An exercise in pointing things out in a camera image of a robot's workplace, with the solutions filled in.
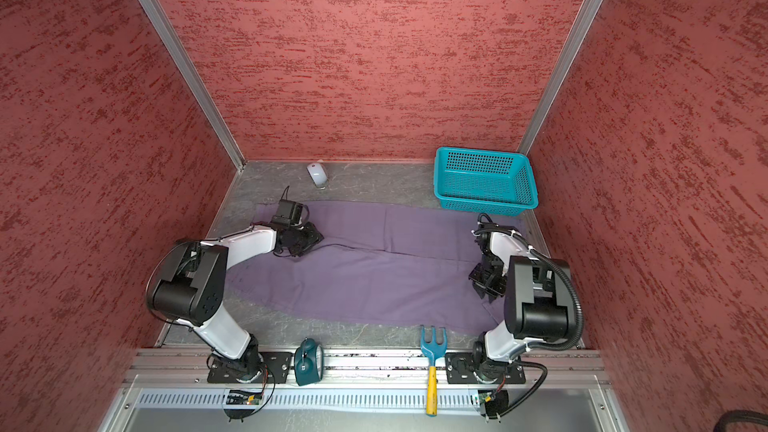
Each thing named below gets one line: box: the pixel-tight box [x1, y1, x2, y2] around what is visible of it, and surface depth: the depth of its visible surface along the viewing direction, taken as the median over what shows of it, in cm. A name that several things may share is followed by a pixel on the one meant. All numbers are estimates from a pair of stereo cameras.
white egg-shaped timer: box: [306, 162, 329, 190], surface depth 109 cm
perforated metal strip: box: [137, 389, 475, 411], surface depth 72 cm
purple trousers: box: [225, 201, 508, 336], surface depth 91 cm
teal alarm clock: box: [294, 337, 324, 386], surface depth 70 cm
